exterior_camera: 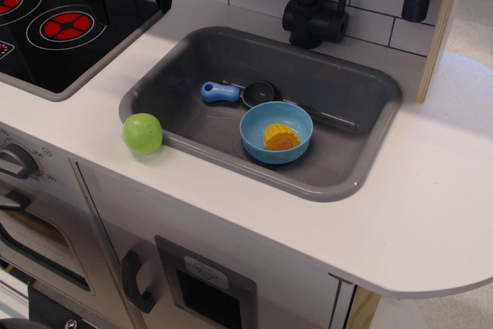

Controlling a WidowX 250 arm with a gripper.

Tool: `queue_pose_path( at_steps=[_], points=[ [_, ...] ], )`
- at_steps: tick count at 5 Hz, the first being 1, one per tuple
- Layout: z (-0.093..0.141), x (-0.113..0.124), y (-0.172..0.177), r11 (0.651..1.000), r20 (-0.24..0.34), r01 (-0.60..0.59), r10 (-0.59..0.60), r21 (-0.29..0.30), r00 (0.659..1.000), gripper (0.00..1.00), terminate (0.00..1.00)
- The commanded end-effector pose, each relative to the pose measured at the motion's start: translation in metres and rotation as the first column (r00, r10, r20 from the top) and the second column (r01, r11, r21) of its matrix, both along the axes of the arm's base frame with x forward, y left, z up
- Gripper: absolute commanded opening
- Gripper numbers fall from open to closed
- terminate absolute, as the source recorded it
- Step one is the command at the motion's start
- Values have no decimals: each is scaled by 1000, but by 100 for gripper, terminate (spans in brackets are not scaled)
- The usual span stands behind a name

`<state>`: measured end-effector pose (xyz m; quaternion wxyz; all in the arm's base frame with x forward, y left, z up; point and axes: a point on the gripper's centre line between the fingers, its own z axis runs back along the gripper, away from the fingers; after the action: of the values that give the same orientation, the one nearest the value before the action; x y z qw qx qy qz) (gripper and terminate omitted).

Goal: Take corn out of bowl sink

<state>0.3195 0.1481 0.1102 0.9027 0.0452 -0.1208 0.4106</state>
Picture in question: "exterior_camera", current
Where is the green toy apple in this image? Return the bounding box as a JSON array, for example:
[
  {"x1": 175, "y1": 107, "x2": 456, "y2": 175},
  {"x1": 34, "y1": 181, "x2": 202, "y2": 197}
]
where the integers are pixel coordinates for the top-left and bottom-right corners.
[{"x1": 122, "y1": 112, "x2": 163, "y2": 154}]

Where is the black toy stovetop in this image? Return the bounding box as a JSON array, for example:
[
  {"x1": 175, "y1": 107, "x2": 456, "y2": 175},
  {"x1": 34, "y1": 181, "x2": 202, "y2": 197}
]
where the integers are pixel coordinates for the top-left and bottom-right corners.
[{"x1": 1, "y1": 0, "x2": 159, "y2": 102}]

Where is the light wooden side panel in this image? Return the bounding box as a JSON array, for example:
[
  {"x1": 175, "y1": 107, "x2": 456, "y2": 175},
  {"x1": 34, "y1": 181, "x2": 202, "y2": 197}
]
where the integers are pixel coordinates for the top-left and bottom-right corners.
[{"x1": 415, "y1": 0, "x2": 459, "y2": 103}]

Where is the blue handled grey scoop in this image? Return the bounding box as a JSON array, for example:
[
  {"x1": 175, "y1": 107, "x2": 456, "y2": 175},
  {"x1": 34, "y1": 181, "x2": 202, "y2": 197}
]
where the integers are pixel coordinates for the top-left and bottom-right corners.
[{"x1": 200, "y1": 82, "x2": 275, "y2": 108}]

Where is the grey plastic sink basin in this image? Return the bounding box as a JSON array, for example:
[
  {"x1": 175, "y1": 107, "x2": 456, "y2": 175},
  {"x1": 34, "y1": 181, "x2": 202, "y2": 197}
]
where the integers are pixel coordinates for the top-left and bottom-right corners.
[{"x1": 119, "y1": 27, "x2": 401, "y2": 202}]

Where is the blue plastic bowl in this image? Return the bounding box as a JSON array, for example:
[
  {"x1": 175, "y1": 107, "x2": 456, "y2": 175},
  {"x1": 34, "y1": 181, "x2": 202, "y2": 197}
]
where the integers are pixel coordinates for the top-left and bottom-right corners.
[{"x1": 240, "y1": 102, "x2": 314, "y2": 165}]

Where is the black toy faucet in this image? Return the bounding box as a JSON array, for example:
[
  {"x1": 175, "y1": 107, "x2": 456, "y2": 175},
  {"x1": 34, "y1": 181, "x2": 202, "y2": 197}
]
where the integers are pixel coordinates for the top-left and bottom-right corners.
[{"x1": 282, "y1": 0, "x2": 430, "y2": 49}]

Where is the grey dishwasher panel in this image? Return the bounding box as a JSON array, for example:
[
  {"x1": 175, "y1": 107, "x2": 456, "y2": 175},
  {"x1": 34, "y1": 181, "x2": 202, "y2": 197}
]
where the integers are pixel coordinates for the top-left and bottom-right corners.
[{"x1": 155, "y1": 236, "x2": 258, "y2": 329}]

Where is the grey oven door handle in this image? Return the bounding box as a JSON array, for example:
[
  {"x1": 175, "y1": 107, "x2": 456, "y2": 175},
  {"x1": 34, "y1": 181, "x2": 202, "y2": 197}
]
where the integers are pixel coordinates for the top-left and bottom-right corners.
[{"x1": 0, "y1": 190, "x2": 31, "y2": 211}]

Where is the black cabinet door handle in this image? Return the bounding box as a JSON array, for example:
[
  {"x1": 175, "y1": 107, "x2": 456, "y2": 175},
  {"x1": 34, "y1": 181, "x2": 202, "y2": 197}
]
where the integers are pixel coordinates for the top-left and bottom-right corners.
[{"x1": 121, "y1": 250, "x2": 156, "y2": 314}]

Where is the grey oven knob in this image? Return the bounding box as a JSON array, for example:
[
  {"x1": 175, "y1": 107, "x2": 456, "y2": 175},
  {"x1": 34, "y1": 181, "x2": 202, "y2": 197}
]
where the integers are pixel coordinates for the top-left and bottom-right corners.
[{"x1": 1, "y1": 144, "x2": 39, "y2": 180}]

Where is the yellow toy corn piece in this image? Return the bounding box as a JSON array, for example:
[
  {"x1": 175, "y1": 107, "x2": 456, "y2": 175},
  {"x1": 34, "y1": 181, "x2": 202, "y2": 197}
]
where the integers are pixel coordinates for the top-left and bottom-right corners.
[{"x1": 263, "y1": 123, "x2": 300, "y2": 151}]

